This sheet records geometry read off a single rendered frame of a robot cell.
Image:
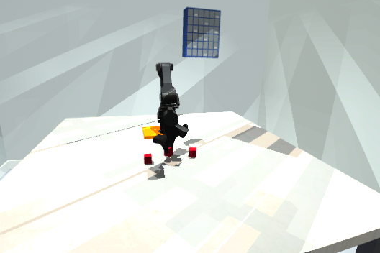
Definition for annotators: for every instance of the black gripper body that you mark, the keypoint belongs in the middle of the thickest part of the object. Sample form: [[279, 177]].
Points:
[[165, 138]]

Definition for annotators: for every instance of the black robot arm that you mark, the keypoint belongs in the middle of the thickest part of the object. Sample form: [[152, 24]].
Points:
[[168, 98]]

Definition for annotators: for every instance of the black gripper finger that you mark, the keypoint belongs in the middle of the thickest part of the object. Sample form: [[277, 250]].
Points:
[[165, 147], [173, 140]]

